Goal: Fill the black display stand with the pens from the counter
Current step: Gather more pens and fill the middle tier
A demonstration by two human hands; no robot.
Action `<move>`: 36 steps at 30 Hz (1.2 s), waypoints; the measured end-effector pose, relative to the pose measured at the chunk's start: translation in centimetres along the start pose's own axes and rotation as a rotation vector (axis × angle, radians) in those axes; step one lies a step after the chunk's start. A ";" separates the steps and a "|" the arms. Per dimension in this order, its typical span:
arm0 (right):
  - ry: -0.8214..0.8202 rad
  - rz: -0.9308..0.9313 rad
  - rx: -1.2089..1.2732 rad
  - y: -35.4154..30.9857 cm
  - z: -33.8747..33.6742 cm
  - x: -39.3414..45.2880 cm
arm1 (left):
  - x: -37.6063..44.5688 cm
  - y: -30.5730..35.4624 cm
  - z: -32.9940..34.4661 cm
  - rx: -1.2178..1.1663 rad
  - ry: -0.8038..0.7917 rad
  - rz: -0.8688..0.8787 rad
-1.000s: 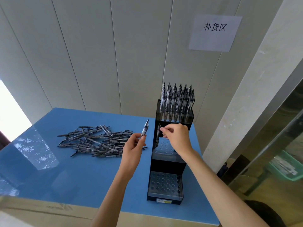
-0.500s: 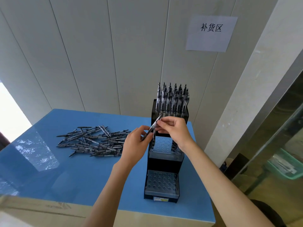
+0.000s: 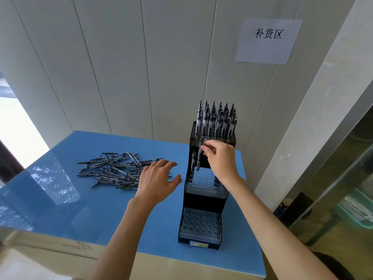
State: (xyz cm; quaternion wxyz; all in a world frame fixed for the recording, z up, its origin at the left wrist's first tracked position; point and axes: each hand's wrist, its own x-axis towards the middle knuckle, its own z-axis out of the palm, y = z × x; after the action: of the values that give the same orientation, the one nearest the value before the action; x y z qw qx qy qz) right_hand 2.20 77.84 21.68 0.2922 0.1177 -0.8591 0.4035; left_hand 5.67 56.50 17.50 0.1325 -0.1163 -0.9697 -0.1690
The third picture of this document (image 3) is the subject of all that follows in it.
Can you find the black round object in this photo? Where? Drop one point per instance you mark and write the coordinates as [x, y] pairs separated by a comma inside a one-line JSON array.
[[335, 268]]

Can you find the person's left forearm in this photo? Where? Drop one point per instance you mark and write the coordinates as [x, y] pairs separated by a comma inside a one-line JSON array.
[[122, 242]]

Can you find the black transparent pen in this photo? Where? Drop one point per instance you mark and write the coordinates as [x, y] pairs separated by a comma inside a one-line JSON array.
[[200, 160], [193, 164]]

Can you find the blue table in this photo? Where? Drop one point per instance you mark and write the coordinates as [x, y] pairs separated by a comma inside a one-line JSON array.
[[87, 215]]

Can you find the row of black pens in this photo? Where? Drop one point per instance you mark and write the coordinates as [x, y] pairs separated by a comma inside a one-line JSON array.
[[209, 119]]

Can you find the person's right hand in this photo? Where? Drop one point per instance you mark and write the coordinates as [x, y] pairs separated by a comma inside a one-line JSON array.
[[223, 160]]

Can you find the steel framed glass partition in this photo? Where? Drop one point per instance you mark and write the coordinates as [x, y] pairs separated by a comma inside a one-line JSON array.
[[335, 177]]

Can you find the green plastic basket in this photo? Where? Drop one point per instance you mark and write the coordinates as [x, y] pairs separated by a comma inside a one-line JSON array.
[[349, 214]]

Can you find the pile of black pens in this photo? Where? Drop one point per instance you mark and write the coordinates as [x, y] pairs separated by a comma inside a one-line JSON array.
[[116, 172]]

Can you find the person's left hand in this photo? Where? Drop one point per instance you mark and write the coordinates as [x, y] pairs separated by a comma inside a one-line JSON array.
[[156, 183]]

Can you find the black tiered pen display stand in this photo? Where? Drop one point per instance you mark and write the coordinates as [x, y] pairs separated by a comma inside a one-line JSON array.
[[204, 201]]

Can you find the dark framed glass door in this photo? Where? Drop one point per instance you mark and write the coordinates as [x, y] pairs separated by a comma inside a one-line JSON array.
[[8, 166]]

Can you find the white paper sign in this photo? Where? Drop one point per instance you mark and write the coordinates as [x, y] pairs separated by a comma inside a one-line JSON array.
[[268, 52]]

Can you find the person's right forearm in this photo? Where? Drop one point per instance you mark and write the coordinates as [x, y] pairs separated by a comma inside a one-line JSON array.
[[276, 230]]

